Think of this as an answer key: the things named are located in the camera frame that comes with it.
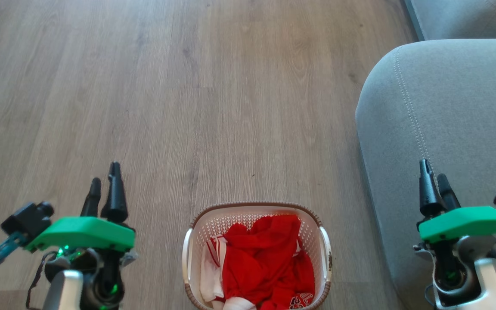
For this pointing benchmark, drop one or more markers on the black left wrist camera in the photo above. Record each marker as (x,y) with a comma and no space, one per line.
(28,220)

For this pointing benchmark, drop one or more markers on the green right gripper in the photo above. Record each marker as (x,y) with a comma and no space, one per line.
(467,221)

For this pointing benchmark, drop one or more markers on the white garment with red stripes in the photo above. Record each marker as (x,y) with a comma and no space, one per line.
(210,271)

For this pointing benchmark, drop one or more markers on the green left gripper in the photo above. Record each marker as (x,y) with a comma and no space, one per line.
(84,232)

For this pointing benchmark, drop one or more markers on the white woven plastic laundry basket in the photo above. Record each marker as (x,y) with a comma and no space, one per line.
(196,241)

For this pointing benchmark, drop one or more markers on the grey fabric sofa seat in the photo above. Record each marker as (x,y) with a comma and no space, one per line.
(467,17)

